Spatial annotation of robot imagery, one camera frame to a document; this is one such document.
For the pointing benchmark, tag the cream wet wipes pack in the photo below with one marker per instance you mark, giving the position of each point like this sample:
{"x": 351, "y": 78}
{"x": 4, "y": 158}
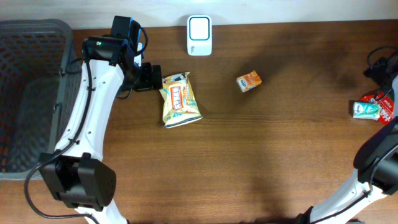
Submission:
{"x": 180, "y": 106}

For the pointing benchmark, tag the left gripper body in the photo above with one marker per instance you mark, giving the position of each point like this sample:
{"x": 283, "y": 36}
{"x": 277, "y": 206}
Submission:
{"x": 144, "y": 80}

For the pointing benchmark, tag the red snack bag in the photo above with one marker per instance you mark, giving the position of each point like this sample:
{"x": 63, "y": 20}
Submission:
{"x": 385, "y": 104}

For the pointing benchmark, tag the orange tissue pack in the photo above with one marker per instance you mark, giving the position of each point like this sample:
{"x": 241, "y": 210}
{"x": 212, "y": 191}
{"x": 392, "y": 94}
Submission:
{"x": 248, "y": 81}

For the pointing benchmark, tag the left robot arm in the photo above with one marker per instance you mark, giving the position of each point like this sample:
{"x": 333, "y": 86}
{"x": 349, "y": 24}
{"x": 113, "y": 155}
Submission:
{"x": 74, "y": 173}

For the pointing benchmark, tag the grey plastic mesh basket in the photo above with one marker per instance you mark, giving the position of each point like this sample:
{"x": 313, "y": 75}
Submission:
{"x": 40, "y": 79}

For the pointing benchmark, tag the white barcode scanner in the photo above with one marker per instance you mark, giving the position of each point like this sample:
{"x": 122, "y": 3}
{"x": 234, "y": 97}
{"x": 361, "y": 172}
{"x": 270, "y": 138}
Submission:
{"x": 199, "y": 35}

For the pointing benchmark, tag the teal tissue pack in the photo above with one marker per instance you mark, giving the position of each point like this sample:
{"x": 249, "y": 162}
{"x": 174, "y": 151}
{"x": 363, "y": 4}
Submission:
{"x": 363, "y": 110}

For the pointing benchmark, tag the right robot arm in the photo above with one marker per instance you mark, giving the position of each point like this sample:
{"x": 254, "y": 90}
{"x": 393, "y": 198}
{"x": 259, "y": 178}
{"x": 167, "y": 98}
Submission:
{"x": 375, "y": 165}

